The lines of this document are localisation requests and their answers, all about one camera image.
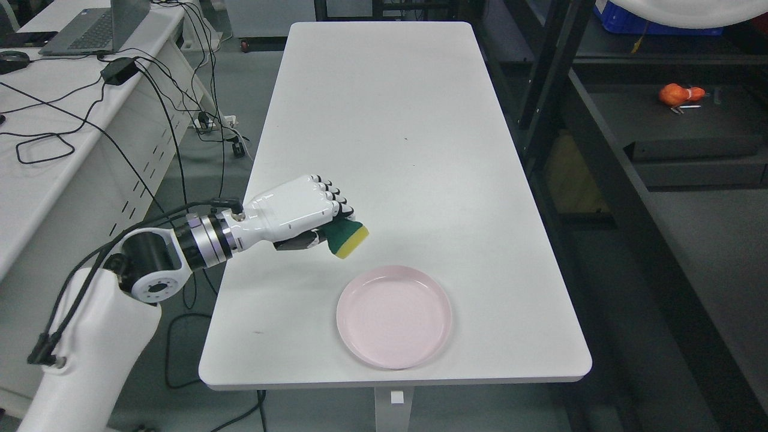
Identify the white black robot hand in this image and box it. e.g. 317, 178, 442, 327
220, 175, 356, 251

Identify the green yellow sponge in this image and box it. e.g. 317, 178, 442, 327
319, 218, 368, 259

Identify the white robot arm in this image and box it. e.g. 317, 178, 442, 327
19, 199, 244, 431

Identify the dark metal shelf rack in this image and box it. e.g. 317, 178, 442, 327
478, 1, 766, 431

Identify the white power strip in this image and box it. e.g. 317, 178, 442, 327
188, 112, 239, 133

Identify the pink plate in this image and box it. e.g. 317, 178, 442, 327
335, 265, 453, 371

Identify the white desk with perforated panel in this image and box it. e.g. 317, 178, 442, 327
2, 4, 213, 418

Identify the black power adapter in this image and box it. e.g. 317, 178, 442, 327
100, 57, 139, 86

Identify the grey laptop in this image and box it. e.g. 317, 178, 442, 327
38, 1, 151, 56

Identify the black computer mouse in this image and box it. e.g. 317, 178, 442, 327
0, 50, 31, 76

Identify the orange toy object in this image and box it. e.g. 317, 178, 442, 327
658, 83, 707, 108

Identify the black cable on desk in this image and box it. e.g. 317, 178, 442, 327
0, 81, 109, 166

